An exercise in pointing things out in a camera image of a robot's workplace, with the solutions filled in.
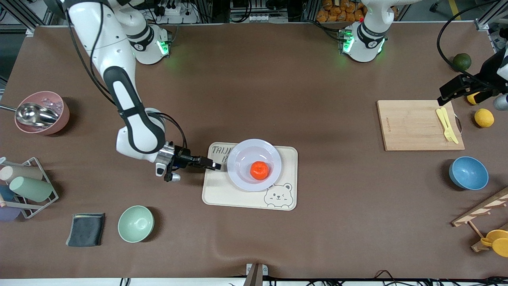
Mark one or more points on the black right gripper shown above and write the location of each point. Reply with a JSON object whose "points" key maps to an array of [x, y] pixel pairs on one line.
{"points": [[183, 156]]}

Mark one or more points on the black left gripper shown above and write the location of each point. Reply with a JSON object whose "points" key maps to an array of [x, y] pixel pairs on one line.
{"points": [[482, 74]]}

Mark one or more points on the white round plate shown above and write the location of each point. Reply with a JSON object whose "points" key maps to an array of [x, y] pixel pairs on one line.
{"points": [[246, 159]]}

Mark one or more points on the yellow lemon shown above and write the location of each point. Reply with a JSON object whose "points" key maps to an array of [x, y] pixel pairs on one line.
{"points": [[484, 118], [474, 99]]}

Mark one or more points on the yellow plastic knife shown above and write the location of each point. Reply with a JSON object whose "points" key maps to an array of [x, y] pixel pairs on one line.
{"points": [[439, 114]]}

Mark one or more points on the cream tray with bear print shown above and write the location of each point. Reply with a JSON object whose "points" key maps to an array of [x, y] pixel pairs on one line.
{"points": [[222, 194]]}

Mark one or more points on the green lime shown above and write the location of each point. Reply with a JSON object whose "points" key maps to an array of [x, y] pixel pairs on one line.
{"points": [[462, 61]]}

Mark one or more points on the yellow plastic fork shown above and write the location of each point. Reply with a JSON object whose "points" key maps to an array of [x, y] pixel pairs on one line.
{"points": [[449, 135]]}

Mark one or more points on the wooden cutting board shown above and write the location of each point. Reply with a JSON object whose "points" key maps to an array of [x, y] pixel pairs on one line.
{"points": [[412, 127]]}

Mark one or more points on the blue bowl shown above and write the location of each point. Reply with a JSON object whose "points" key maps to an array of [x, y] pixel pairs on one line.
{"points": [[469, 174]]}

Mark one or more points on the pale green bowl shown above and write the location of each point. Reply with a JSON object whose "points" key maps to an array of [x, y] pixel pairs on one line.
{"points": [[135, 224]]}

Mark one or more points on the wooden mug rack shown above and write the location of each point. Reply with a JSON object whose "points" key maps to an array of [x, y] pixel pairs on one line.
{"points": [[482, 208]]}

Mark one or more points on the dark grey folded cloth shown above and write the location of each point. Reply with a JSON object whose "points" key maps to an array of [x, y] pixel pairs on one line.
{"points": [[86, 230]]}

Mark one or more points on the pile of orange fruit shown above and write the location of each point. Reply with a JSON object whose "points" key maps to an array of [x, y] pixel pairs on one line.
{"points": [[337, 10]]}

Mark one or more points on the white power strip with plugs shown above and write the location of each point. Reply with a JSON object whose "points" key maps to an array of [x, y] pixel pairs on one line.
{"points": [[176, 14]]}

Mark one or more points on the long white power strip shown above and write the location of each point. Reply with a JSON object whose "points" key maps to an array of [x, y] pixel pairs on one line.
{"points": [[260, 17]]}

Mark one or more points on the yellow mug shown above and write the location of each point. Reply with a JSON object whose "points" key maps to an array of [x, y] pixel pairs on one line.
{"points": [[498, 242]]}

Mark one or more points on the pink bowl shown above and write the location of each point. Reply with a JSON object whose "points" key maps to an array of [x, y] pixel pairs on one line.
{"points": [[61, 115]]}

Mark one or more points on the mint green cup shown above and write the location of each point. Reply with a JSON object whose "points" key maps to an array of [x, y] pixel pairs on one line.
{"points": [[31, 189]]}

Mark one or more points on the metal scoop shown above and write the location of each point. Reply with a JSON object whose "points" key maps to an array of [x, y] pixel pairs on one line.
{"points": [[33, 114]]}

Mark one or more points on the beige cup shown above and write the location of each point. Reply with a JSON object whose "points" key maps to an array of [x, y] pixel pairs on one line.
{"points": [[22, 173]]}

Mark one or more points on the dark blue cup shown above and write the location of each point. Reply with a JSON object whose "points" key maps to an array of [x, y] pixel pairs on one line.
{"points": [[6, 193]]}

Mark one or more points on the purple cup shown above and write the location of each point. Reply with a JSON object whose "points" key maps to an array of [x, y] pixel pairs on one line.
{"points": [[8, 214]]}

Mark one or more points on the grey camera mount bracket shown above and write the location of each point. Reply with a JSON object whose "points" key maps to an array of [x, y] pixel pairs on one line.
{"points": [[256, 274]]}

